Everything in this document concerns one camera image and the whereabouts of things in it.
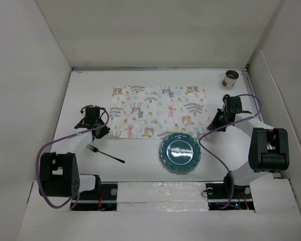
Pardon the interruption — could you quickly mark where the black fork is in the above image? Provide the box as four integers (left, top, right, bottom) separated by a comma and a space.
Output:
86, 144, 125, 164

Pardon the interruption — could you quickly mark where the brown paper cup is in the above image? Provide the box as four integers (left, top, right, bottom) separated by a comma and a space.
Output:
222, 70, 239, 88

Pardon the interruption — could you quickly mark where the patterned white cloth napkin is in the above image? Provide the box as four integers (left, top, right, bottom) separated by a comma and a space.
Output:
108, 85, 210, 139

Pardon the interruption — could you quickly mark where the teal scalloped plate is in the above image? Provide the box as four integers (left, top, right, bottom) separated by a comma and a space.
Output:
159, 133, 201, 172

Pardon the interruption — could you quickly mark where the black spoon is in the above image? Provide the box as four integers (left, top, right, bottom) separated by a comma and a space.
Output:
223, 94, 230, 105

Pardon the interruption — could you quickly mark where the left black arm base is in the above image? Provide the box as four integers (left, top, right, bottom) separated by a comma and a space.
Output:
70, 182, 118, 211

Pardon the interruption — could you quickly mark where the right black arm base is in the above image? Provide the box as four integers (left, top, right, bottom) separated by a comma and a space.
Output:
201, 182, 255, 211

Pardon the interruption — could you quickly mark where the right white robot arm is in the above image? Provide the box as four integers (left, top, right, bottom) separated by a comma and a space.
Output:
207, 94, 289, 198

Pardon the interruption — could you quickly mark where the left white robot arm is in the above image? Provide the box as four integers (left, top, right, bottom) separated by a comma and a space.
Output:
38, 105, 110, 199

